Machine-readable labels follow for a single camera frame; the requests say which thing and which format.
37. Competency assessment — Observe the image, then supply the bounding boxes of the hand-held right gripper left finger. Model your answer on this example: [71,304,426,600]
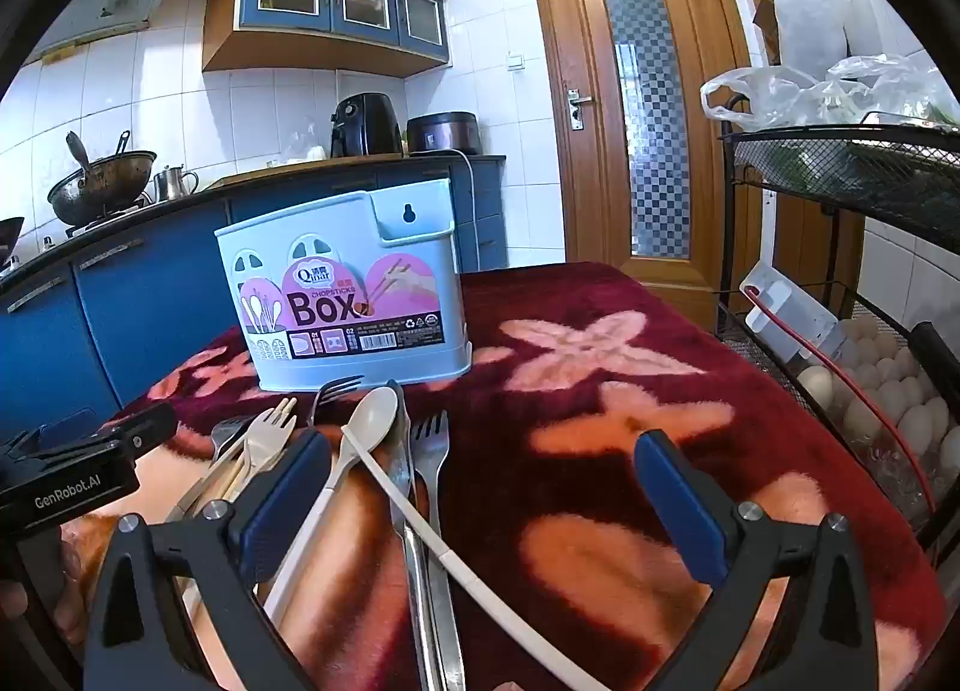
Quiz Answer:
[81,428,333,691]

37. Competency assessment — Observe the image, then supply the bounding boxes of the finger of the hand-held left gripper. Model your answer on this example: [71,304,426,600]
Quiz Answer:
[109,404,179,456]

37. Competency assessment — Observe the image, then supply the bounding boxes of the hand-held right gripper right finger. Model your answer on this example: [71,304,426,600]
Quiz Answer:
[634,428,923,691]

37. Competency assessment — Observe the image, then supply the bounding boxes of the long metal utensil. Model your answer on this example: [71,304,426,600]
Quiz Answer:
[386,380,440,691]

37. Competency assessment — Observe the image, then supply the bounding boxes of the beige plastic spoon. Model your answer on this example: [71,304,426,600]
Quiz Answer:
[262,386,400,621]

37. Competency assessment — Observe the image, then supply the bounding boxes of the long white chopstick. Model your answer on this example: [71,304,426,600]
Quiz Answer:
[341,425,595,691]

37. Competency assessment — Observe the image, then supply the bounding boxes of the light blue utensil box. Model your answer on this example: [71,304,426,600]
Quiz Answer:
[214,177,472,392]

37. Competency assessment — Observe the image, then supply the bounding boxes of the person's left hand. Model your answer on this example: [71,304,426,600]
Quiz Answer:
[51,515,115,633]

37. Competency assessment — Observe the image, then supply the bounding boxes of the beige plastic fork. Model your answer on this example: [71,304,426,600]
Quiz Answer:
[196,397,299,516]
[221,421,290,504]

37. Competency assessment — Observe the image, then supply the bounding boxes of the blue base cabinets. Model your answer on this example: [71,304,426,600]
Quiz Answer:
[0,155,508,441]

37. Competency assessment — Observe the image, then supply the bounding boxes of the red floral blanket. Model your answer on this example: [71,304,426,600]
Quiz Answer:
[97,262,946,691]

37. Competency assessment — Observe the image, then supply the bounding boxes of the gas stove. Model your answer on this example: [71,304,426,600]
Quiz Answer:
[64,194,153,240]

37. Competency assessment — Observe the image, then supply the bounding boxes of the black wok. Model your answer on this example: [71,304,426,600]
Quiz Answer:
[47,149,158,227]

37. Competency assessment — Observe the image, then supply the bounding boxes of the metal kettle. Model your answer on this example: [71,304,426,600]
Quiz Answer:
[153,165,200,204]

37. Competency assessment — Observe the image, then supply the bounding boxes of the pile of eggs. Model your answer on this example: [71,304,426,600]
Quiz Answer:
[797,316,960,486]

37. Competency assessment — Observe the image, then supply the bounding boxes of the wooden door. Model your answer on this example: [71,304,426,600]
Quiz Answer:
[525,0,760,285]

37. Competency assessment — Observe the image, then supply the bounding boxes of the black air fryer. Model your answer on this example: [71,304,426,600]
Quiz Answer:
[331,92,404,159]

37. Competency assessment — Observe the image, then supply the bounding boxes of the dark rice cooker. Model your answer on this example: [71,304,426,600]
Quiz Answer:
[406,111,482,157]

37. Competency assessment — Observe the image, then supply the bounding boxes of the clear plastic bags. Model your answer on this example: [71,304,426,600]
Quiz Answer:
[700,53,960,135]

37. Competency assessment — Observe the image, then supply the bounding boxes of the white hanging plastic bag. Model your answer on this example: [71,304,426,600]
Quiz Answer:
[763,0,865,71]

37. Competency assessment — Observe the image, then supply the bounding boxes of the red cable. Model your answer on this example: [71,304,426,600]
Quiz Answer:
[745,284,936,513]

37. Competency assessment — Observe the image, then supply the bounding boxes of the white power cable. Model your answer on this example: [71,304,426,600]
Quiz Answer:
[452,149,482,274]

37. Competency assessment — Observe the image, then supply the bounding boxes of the black wire rack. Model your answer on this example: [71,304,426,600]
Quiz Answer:
[716,123,960,568]

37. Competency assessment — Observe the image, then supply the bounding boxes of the glass-door wall cabinet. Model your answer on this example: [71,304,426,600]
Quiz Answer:
[201,0,455,79]

